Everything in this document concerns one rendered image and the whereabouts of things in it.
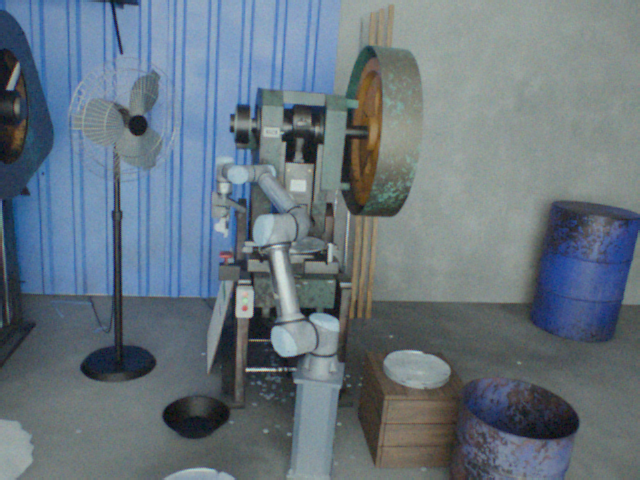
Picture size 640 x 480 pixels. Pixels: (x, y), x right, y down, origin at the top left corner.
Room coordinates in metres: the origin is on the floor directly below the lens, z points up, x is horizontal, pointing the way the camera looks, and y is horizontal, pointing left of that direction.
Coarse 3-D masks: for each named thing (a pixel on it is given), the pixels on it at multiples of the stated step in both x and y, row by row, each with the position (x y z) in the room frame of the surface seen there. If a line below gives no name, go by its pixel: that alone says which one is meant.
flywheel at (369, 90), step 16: (368, 64) 2.95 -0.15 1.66; (368, 80) 3.00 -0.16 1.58; (368, 96) 3.03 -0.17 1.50; (352, 112) 3.20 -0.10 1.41; (368, 112) 3.00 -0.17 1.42; (368, 128) 2.82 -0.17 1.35; (352, 144) 3.14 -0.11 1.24; (368, 144) 2.80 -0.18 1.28; (352, 160) 3.10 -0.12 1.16; (368, 160) 2.92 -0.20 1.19; (352, 176) 3.05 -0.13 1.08; (368, 176) 2.88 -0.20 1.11; (368, 192) 2.70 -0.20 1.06
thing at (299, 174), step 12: (288, 168) 2.70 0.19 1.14; (300, 168) 2.71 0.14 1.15; (312, 168) 2.72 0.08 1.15; (288, 180) 2.70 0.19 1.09; (300, 180) 2.71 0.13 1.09; (312, 180) 2.72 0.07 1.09; (288, 192) 2.70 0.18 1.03; (300, 192) 2.71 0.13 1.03; (312, 192) 2.72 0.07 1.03; (300, 204) 2.70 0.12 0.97
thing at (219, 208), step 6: (216, 192) 2.48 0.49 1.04; (228, 192) 2.48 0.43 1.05; (216, 198) 2.48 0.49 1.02; (222, 198) 2.49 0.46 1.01; (216, 204) 2.48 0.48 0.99; (222, 204) 2.48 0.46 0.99; (216, 210) 2.46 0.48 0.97; (222, 210) 2.47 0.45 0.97; (228, 210) 2.47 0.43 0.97; (216, 216) 2.46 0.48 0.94; (222, 216) 2.47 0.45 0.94
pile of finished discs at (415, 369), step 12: (396, 360) 2.34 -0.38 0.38; (408, 360) 2.34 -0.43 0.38; (420, 360) 2.35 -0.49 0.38; (432, 360) 2.37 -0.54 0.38; (396, 372) 2.22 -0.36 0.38; (408, 372) 2.23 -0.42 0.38; (420, 372) 2.23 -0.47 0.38; (432, 372) 2.25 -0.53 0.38; (444, 372) 2.26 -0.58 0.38; (408, 384) 2.16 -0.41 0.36; (420, 384) 2.15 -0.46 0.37; (432, 384) 2.16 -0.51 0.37; (444, 384) 2.20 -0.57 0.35
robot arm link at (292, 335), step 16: (256, 224) 2.11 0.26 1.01; (272, 224) 2.06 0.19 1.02; (288, 224) 2.10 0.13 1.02; (256, 240) 2.09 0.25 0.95; (272, 240) 2.05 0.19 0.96; (288, 240) 2.08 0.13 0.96; (272, 256) 2.05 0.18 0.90; (288, 256) 2.06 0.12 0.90; (272, 272) 2.03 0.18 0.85; (288, 272) 2.03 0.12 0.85; (288, 288) 2.00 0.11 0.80; (288, 304) 1.97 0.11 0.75; (288, 320) 1.94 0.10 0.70; (304, 320) 1.97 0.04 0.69; (272, 336) 1.96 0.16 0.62; (288, 336) 1.90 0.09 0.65; (304, 336) 1.93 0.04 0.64; (288, 352) 1.89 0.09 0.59; (304, 352) 1.95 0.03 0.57
